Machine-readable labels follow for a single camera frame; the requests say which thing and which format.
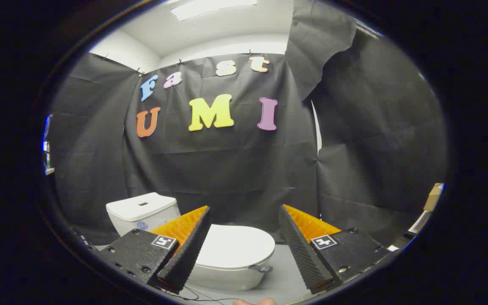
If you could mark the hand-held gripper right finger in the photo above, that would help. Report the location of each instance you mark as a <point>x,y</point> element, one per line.
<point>305,258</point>

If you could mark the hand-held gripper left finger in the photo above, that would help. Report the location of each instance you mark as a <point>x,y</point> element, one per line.
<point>187,254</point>

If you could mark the black lid pull tab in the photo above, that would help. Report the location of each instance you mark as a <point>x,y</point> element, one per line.
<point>262,268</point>

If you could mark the white toilet lid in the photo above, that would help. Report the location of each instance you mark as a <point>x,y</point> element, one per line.
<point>235,245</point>

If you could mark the white toilet tank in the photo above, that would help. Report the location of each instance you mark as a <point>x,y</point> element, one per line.
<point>140,212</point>

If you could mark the black backdrop cloth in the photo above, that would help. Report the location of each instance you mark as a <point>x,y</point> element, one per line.
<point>227,169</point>

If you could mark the white flat board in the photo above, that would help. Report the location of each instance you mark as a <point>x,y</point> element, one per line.
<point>420,222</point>

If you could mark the cardboard box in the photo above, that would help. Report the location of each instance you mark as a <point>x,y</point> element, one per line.
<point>433,197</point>

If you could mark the cluttered shelf items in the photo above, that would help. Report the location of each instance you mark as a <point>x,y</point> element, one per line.
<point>47,148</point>

